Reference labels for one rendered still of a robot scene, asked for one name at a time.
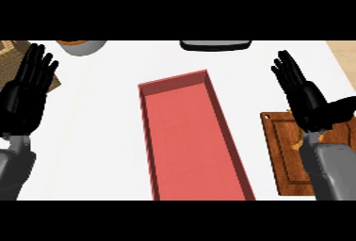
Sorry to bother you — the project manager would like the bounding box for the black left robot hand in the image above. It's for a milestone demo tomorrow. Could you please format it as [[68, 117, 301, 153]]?
[[0, 42, 60, 137]]

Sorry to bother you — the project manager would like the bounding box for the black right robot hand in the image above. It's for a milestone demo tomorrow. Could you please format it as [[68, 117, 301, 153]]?
[[270, 49, 356, 134]]

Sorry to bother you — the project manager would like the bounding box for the golden brown croissant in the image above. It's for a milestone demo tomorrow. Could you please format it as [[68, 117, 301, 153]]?
[[285, 108, 307, 151]]

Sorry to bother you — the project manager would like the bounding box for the brown wooden cutting board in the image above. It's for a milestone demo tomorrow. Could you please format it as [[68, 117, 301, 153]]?
[[258, 111, 356, 197]]

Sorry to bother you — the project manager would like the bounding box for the red cardboard box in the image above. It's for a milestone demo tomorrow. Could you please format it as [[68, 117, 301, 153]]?
[[136, 69, 257, 201]]

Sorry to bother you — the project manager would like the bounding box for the brown woven placemat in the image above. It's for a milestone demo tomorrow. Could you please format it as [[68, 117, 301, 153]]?
[[0, 40, 62, 94]]

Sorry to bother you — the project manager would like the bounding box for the grey round pot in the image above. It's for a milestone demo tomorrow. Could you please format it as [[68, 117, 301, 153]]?
[[56, 40, 108, 57]]

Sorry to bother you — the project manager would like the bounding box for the black and grey appliance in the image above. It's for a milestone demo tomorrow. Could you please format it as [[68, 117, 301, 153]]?
[[179, 40, 252, 52]]

